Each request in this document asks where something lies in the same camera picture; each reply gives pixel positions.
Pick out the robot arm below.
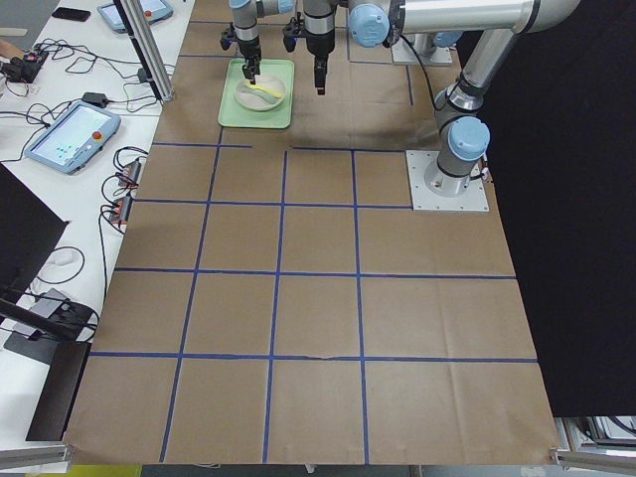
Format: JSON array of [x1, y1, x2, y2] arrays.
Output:
[[296, 1, 578, 150], [223, 0, 294, 84]]

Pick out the aluminium frame post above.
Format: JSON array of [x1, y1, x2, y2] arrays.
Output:
[[113, 0, 174, 102]]

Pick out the black smartphone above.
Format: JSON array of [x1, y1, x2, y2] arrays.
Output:
[[52, 7, 90, 22]]

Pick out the grey usb hub box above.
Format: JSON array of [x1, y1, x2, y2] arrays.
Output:
[[29, 288, 70, 324]]

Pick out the teal plastic spoon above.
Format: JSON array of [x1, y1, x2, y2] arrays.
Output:
[[242, 90, 282, 106]]

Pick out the blue teach pendant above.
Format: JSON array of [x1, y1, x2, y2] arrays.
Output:
[[96, 0, 175, 34], [25, 100, 121, 174]]

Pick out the white round plate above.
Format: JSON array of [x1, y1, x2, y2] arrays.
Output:
[[235, 75, 287, 111]]

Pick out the black power adapter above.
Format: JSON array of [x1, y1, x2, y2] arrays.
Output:
[[81, 91, 110, 108]]

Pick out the yellow plastic fork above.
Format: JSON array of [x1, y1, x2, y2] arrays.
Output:
[[245, 83, 284, 99]]

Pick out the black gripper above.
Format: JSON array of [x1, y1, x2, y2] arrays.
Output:
[[235, 27, 261, 84], [304, 14, 332, 95]]

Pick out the light green tray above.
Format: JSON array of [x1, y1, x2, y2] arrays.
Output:
[[218, 59, 295, 129]]

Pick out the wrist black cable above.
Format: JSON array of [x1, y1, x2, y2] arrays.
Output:
[[392, 34, 441, 110]]

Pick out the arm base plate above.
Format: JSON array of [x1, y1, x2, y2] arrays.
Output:
[[405, 150, 490, 213]]

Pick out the black monitor stand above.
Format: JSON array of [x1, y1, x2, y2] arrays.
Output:
[[1, 167, 97, 364]]

